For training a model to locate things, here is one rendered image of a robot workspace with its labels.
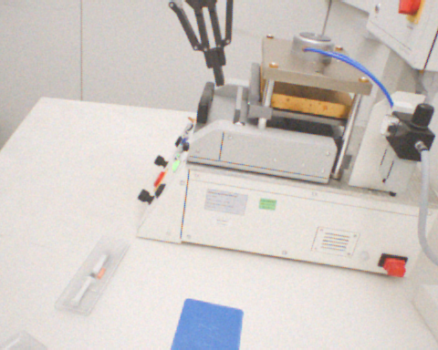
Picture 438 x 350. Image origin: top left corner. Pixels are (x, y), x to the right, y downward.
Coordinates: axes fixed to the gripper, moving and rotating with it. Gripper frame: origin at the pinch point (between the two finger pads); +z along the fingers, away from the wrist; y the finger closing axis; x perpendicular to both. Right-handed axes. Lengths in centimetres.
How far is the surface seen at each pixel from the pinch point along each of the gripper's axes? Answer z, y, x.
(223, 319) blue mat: 32.2, 2.7, 33.7
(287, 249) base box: 32.8, -8.5, 16.6
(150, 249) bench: 27.1, 16.9, 19.3
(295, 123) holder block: 11.9, -13.2, 5.7
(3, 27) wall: -8, 114, -124
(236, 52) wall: 28, 8, -144
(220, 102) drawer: 9.2, 1.8, -6.5
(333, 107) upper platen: 8.3, -20.1, 9.9
